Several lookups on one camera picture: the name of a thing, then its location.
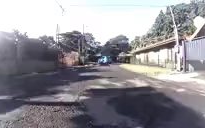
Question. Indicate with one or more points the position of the blue vehicle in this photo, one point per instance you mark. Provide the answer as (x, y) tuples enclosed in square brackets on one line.
[(104, 60)]

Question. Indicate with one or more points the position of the grey asphalt road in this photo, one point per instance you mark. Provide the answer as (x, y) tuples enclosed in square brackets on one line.
[(120, 86)]

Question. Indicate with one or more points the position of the red brick building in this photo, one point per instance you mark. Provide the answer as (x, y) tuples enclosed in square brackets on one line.
[(69, 58)]

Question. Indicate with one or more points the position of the grass verge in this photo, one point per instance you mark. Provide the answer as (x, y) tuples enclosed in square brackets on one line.
[(146, 69)]

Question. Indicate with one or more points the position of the low building with tiled roof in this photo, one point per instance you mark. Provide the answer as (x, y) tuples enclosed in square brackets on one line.
[(156, 53)]

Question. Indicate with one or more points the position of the leaning utility pole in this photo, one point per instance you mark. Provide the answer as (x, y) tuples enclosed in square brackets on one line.
[(175, 30)]

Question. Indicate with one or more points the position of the row of trees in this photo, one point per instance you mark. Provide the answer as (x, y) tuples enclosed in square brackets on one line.
[(176, 20)]

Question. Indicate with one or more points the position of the pale concrete pavement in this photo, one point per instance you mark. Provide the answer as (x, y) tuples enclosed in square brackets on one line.
[(190, 77)]

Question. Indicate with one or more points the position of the grey metal gate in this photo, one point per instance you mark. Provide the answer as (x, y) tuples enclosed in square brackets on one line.
[(200, 50)]

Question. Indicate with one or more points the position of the long grey wall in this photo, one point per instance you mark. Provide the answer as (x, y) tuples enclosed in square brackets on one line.
[(20, 55)]

